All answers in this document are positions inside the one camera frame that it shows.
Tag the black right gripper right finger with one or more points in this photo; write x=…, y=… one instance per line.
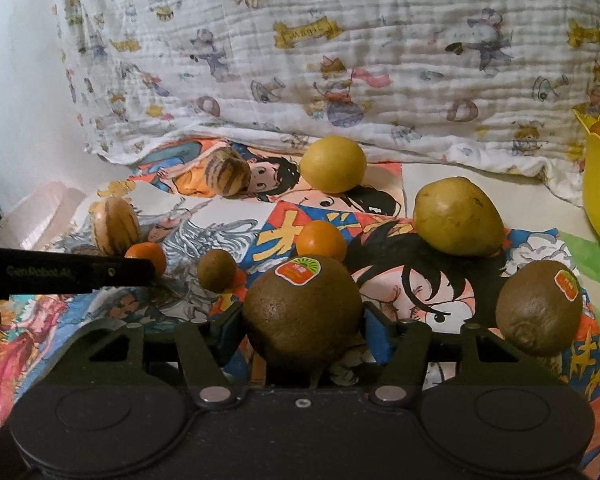
x=404, y=350

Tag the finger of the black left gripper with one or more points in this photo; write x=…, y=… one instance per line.
x=29, y=272

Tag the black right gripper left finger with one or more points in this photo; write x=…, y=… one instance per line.
x=201, y=350

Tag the kiwi with red sticker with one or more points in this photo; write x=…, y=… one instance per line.
x=305, y=310

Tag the orange mandarin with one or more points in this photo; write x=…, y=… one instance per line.
x=150, y=251
x=321, y=238

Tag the small brown longan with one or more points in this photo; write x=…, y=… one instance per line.
x=216, y=270

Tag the green-yellow pear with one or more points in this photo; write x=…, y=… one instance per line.
x=455, y=216

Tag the yellow lemon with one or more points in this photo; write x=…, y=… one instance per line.
x=333, y=165

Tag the pink plastic basket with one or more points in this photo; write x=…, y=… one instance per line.
x=40, y=217

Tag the colourful anime poster mat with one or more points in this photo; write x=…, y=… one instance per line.
x=260, y=234

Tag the winnie pooh drawing mat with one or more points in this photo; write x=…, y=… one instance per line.
x=587, y=279

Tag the white cartoon print cloth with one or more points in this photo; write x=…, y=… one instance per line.
x=495, y=85

